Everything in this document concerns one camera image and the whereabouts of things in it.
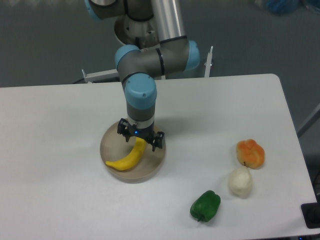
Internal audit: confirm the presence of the grey table leg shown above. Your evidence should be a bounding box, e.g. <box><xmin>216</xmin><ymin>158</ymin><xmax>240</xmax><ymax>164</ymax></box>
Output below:
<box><xmin>296</xmin><ymin>104</ymin><xmax>320</xmax><ymax>138</ymax></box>

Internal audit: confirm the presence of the yellow toy banana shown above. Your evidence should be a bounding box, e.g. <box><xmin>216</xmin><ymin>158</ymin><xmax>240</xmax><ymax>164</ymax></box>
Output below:
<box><xmin>105</xmin><ymin>126</ymin><xmax>159</xmax><ymax>172</ymax></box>

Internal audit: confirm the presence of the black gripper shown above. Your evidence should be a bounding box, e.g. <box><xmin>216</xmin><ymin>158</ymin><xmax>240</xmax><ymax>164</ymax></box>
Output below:
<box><xmin>117</xmin><ymin>118</ymin><xmax>165</xmax><ymax>152</ymax></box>

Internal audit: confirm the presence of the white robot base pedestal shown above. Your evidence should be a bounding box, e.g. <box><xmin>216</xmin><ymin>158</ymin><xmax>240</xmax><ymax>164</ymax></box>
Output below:
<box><xmin>114</xmin><ymin>15</ymin><xmax>160</xmax><ymax>50</ymax></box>

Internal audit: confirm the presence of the beige round plate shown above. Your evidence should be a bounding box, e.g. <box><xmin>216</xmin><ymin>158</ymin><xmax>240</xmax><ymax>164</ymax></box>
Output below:
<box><xmin>100</xmin><ymin>122</ymin><xmax>166</xmax><ymax>183</ymax></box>

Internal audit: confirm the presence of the white metal frame bracket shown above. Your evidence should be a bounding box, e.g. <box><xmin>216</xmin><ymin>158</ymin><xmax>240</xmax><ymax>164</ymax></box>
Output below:
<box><xmin>81</xmin><ymin>69</ymin><xmax>119</xmax><ymax>83</ymax></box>

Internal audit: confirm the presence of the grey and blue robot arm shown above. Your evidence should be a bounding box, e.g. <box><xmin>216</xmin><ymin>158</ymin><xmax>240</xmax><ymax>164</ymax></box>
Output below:
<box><xmin>85</xmin><ymin>0</ymin><xmax>200</xmax><ymax>149</ymax></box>

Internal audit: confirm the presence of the orange toy peach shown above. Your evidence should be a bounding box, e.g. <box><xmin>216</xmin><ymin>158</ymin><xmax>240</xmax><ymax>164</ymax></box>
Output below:
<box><xmin>236</xmin><ymin>139</ymin><xmax>265</xmax><ymax>169</ymax></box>

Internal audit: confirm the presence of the black device at table edge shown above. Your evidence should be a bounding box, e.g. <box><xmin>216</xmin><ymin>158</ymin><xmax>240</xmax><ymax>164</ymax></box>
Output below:
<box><xmin>301</xmin><ymin>202</ymin><xmax>320</xmax><ymax>229</ymax></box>

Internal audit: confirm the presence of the green toy bell pepper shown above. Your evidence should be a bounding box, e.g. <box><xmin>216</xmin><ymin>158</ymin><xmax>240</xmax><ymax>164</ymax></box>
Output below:
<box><xmin>189</xmin><ymin>190</ymin><xmax>221</xmax><ymax>223</ymax></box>

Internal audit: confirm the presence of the white toy pear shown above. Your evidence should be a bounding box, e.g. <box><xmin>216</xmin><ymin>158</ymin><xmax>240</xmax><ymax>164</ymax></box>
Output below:
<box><xmin>228</xmin><ymin>166</ymin><xmax>253</xmax><ymax>198</ymax></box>

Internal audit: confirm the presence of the white metal upright post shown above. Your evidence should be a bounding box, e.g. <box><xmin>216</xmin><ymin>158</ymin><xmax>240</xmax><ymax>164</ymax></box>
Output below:
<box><xmin>204</xmin><ymin>45</ymin><xmax>214</xmax><ymax>78</ymax></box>

